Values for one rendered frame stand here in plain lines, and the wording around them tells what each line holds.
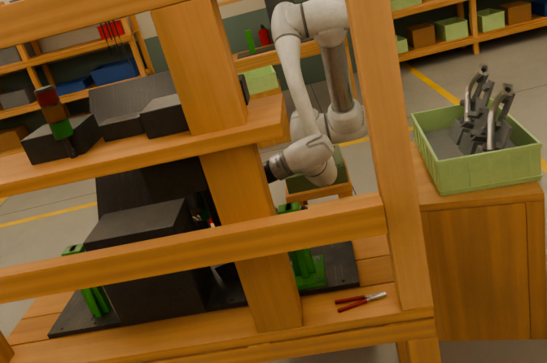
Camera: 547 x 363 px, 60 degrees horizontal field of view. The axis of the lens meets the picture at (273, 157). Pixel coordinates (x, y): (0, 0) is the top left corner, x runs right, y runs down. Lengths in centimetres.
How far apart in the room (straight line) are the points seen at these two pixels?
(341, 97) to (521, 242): 98
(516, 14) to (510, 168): 536
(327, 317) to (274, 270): 25
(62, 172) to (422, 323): 109
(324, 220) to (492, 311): 143
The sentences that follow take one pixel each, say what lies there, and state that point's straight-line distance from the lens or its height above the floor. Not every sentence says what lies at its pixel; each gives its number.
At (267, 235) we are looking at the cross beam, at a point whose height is 125.
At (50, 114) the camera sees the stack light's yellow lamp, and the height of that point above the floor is 167.
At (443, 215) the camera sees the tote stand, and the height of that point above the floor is 73.
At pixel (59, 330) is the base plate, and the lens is 191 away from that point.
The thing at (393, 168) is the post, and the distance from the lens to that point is 122.
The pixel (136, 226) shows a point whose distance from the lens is 154.
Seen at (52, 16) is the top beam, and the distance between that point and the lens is 122.
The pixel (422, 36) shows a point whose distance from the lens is 696.
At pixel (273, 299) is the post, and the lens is 143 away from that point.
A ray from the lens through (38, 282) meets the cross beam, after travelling 151.
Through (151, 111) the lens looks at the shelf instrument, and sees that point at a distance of 125.
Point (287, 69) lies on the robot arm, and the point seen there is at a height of 151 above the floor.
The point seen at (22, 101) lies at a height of 91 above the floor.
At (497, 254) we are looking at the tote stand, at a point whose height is 50.
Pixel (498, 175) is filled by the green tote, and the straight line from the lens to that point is 218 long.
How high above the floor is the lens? 189
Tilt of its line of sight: 23 degrees down
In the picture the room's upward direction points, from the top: 15 degrees counter-clockwise
